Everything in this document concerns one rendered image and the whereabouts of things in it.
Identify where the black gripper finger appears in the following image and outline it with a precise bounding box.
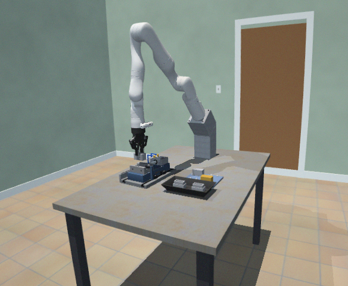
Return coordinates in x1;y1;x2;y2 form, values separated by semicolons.
139;136;148;153
129;137;141;157

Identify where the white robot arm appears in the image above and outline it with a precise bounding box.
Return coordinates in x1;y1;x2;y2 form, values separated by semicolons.
129;23;205;129

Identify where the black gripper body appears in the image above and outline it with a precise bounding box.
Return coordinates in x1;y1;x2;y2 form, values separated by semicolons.
131;128;145;143

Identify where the yellow rectangular block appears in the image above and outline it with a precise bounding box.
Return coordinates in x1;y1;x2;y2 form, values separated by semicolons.
200;175;213;182

